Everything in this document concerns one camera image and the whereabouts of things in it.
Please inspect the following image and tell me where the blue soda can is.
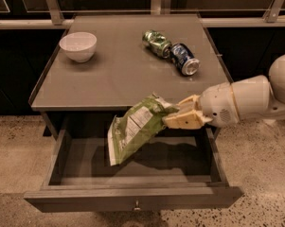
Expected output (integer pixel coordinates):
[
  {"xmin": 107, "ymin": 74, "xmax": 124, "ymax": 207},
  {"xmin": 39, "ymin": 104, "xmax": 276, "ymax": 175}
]
[{"xmin": 169, "ymin": 44, "xmax": 200, "ymax": 76}]

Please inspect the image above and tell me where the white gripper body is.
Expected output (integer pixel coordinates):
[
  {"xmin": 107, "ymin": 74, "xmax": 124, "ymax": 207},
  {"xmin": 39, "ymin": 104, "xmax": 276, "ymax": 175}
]
[{"xmin": 199, "ymin": 82, "xmax": 240, "ymax": 128}]

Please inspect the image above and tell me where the white ceramic bowl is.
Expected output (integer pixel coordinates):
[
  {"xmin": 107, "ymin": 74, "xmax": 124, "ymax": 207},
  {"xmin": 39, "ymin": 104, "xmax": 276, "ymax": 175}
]
[{"xmin": 59, "ymin": 32, "xmax": 98, "ymax": 62}]

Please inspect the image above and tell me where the open grey top drawer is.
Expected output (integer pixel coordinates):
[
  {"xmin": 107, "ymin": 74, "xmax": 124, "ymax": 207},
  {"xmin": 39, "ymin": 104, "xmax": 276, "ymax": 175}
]
[{"xmin": 24, "ymin": 129, "xmax": 243, "ymax": 212}]

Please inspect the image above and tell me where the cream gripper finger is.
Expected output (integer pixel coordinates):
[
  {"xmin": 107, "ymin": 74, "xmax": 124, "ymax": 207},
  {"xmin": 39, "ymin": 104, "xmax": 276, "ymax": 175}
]
[
  {"xmin": 177, "ymin": 95, "xmax": 200, "ymax": 113},
  {"xmin": 163, "ymin": 110, "xmax": 212, "ymax": 130}
]

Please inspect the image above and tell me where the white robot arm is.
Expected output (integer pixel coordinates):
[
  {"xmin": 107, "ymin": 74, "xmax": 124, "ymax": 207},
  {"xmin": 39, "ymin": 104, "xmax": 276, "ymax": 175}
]
[{"xmin": 163, "ymin": 55, "xmax": 285, "ymax": 130}]

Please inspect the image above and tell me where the metal window frame rail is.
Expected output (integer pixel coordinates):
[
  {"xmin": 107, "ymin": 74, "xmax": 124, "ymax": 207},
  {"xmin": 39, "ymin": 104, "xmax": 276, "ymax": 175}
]
[{"xmin": 0, "ymin": 0, "xmax": 285, "ymax": 29}]

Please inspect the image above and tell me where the metal drawer knob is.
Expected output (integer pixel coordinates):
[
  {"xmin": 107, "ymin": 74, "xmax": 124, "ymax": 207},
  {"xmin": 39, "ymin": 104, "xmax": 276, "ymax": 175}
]
[{"xmin": 133, "ymin": 201, "xmax": 142, "ymax": 212}]

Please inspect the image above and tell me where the grey nightstand cabinet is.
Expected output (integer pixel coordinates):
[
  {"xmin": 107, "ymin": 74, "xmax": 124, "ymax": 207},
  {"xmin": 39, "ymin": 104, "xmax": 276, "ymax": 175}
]
[{"xmin": 29, "ymin": 14, "xmax": 231, "ymax": 135}]

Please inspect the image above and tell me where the green jalapeno chip bag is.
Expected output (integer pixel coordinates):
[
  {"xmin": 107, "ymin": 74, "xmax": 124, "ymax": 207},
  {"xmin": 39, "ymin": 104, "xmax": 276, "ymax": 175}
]
[{"xmin": 107, "ymin": 94, "xmax": 179, "ymax": 166}]

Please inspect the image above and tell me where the crushed green soda can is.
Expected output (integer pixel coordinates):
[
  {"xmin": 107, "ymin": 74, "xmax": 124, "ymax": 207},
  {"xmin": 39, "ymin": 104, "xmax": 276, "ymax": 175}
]
[{"xmin": 142, "ymin": 29, "xmax": 171, "ymax": 59}]

